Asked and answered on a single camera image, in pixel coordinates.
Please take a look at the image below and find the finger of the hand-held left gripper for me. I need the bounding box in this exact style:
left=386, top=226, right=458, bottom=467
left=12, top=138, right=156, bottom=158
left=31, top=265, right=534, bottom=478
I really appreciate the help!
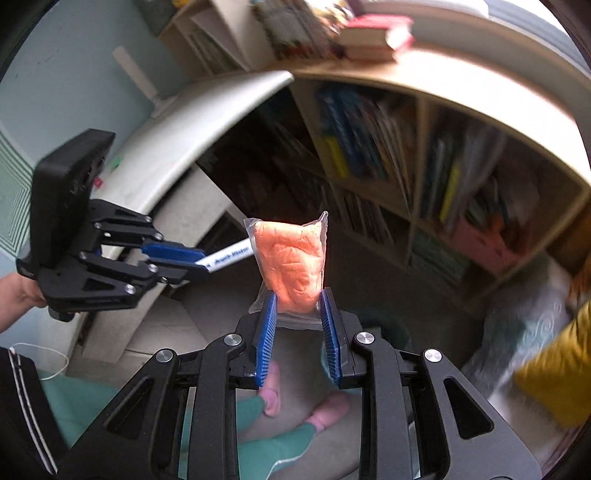
left=80, top=252, right=212, bottom=295
left=89, top=200, right=207, bottom=267

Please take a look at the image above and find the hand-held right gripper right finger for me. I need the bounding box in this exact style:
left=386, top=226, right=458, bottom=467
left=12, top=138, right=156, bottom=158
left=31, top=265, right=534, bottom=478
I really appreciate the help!
left=320, top=287, right=542, bottom=480

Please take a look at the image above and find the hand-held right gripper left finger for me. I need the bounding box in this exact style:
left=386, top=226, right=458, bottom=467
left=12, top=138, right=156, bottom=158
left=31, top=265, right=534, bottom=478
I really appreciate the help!
left=56, top=293, right=279, bottom=480

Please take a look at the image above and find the orange clay bag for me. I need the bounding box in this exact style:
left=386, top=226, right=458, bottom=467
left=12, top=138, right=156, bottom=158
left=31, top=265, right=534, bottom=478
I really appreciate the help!
left=243, top=210, right=330, bottom=330

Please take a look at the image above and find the person's left forearm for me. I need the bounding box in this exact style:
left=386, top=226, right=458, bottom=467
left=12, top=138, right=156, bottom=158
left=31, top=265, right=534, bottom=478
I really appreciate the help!
left=0, top=272, right=49, bottom=334

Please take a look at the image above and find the pink slipper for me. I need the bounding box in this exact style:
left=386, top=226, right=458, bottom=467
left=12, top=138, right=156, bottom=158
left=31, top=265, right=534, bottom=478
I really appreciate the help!
left=257, top=360, right=283, bottom=419
left=307, top=396, right=350, bottom=433

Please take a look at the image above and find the person's left leg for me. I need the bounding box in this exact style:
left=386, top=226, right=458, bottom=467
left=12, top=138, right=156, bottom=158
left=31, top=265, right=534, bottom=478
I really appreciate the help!
left=41, top=368, right=267, bottom=446

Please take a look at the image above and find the person's leg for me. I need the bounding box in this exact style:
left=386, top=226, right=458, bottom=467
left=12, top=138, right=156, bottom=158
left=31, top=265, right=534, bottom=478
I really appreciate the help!
left=239, top=421, right=320, bottom=480
left=41, top=368, right=267, bottom=446

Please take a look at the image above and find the person's right leg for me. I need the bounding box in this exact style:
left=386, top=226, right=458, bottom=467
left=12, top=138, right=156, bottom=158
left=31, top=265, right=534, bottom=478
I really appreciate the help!
left=239, top=421, right=320, bottom=480

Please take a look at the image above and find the stack of teal books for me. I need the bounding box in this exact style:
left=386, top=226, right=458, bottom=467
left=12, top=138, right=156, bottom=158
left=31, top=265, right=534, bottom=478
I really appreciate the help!
left=410, top=230, right=472, bottom=288

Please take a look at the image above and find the white desk lamp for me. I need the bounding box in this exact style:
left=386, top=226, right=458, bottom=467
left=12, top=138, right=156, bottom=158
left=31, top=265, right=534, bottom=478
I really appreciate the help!
left=113, top=45, right=179, bottom=119

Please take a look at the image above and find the pink storage basket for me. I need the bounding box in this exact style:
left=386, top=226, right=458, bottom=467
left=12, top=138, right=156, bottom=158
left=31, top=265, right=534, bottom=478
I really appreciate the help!
left=450, top=216, right=523, bottom=274

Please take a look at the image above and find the light patterned cushion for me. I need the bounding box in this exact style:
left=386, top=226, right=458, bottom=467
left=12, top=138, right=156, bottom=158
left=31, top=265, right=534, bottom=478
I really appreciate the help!
left=461, top=262, right=579, bottom=463

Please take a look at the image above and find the row of tall thin books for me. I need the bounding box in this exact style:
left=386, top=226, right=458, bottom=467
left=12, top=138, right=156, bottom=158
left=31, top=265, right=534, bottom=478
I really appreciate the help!
left=417, top=124, right=509, bottom=232

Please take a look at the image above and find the black striped jacket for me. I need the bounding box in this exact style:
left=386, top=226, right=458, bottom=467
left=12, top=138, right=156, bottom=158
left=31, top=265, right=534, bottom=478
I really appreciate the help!
left=0, top=346, right=64, bottom=477

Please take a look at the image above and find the row of blue yellow books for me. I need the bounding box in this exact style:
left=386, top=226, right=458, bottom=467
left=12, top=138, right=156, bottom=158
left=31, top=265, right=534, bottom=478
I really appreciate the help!
left=316, top=87, right=417, bottom=195

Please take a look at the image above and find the row of white books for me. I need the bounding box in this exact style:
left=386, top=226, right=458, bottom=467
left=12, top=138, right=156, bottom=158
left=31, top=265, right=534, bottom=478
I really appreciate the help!
left=188, top=8, right=252, bottom=77

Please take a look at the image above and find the yellow cloth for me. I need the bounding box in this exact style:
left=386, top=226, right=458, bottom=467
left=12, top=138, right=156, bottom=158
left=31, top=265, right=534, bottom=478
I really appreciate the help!
left=512, top=299, right=591, bottom=428

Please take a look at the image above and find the row of colourful comic books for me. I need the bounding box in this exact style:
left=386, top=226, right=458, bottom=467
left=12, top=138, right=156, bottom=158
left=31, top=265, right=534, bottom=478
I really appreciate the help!
left=251, top=0, right=352, bottom=62

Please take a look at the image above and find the beige wooden bookshelf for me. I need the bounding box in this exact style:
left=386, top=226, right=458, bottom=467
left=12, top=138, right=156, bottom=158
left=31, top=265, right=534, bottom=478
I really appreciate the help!
left=157, top=0, right=591, bottom=326

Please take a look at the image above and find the red book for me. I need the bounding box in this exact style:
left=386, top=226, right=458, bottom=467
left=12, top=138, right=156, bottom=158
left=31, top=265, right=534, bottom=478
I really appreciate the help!
left=339, top=13, right=414, bottom=64

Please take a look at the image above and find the green striped wall poster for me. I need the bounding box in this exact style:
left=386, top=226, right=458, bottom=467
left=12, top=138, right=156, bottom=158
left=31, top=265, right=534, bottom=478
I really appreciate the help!
left=0, top=131, right=36, bottom=257

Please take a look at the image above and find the white cable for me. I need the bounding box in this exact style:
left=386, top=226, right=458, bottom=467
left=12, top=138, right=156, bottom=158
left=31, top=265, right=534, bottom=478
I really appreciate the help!
left=10, top=342, right=70, bottom=382

